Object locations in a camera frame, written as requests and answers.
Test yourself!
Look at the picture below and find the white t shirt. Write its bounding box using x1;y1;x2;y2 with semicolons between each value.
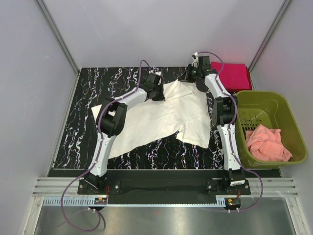
90;79;211;159

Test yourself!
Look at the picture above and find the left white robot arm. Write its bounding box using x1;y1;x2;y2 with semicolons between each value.
84;71;165;194

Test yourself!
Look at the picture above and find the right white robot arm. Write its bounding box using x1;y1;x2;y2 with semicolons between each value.
179;52;246;194

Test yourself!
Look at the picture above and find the folded magenta t shirt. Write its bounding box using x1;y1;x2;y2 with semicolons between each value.
219;63;252;92

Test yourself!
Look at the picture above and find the black marble pattern mat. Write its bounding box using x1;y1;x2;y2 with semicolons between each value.
52;67;224;170

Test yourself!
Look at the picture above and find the olive green plastic basket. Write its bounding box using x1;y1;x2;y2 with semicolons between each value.
235;91;308;169

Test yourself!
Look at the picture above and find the pink crumpled t shirt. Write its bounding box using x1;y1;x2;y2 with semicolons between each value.
245;124;292;162

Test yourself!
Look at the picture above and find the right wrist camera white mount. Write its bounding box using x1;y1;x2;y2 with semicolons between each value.
191;52;199;68

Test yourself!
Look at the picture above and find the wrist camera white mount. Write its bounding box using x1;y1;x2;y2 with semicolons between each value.
154;71;163;86
191;52;199;68

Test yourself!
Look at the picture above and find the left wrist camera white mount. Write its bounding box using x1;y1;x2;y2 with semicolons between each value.
154;71;163;86

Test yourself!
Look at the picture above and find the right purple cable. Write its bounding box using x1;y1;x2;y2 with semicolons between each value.
198;50;264;213

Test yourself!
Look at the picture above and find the purple cable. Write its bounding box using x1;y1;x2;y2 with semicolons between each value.
60;59;152;232
198;50;264;213

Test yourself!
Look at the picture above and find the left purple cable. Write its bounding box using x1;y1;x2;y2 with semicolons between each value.
60;59;152;232

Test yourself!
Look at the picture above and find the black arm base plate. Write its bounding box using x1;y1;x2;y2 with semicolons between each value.
77;169;251;199

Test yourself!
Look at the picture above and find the right aluminium frame post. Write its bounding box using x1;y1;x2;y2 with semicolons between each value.
248;0;293;73

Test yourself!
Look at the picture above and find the aluminium frame post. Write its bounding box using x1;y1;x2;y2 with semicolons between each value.
35;0;80;75
248;0;293;73

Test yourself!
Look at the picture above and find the left aluminium frame post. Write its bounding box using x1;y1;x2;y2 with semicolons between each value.
35;0;80;75

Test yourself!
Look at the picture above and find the aluminium rail profile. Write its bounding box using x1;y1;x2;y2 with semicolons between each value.
33;178;85;196

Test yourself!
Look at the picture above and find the white slotted cable duct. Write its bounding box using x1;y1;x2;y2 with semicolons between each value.
43;195;240;207

